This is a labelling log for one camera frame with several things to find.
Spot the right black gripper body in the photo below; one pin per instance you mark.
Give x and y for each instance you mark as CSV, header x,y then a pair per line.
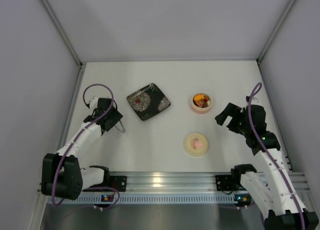
x,y
232,118

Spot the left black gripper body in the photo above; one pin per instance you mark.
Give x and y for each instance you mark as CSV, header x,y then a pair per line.
x,y
113,120

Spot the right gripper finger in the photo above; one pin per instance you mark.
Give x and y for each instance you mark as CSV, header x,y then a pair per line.
x,y
220,121
230,110

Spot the red bacon piece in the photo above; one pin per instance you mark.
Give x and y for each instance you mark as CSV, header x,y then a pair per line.
x,y
199,103

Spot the orange fish-shaped food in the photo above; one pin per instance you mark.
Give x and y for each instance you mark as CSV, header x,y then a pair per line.
x,y
198,97

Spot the cream lid pink knob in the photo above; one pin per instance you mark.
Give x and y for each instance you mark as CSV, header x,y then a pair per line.
x,y
196,144

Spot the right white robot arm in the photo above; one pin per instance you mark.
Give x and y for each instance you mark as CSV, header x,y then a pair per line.
x,y
277,199

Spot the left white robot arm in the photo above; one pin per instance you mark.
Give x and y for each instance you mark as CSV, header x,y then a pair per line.
x,y
62,175

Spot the cream pink round bowl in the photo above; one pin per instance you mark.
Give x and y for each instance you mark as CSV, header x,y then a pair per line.
x,y
201,110

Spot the black floral square plate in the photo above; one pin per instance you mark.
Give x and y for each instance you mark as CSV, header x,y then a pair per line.
x,y
148,101

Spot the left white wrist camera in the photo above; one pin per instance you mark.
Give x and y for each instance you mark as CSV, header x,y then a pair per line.
x,y
93,103

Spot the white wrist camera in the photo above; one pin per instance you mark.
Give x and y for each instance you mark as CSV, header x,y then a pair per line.
x,y
253,101
93,103

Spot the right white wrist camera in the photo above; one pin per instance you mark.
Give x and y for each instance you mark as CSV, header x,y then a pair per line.
x,y
253,101

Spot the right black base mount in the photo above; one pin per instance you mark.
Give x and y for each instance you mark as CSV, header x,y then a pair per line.
x,y
227,182

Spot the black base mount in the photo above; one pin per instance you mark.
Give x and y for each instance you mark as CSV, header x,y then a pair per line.
x,y
227,182
117,182

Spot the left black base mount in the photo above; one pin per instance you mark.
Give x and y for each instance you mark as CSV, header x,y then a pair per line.
x,y
117,182

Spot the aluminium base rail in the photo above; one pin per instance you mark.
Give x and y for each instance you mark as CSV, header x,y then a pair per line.
x,y
144,183

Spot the slotted grey cable duct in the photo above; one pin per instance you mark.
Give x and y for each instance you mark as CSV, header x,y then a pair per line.
x,y
128,198

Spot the right aluminium frame post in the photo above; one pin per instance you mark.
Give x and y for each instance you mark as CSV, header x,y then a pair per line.
x,y
276,29

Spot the aluminium frame post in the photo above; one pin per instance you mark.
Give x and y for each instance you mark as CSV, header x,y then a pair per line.
x,y
276,29
58,26

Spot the left aluminium frame post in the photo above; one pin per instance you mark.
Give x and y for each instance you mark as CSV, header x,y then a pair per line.
x,y
58,26

